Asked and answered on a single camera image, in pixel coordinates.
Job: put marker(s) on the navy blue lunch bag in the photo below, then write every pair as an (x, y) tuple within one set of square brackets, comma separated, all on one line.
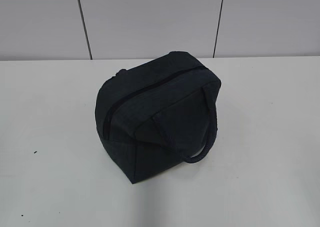
[(157, 115)]

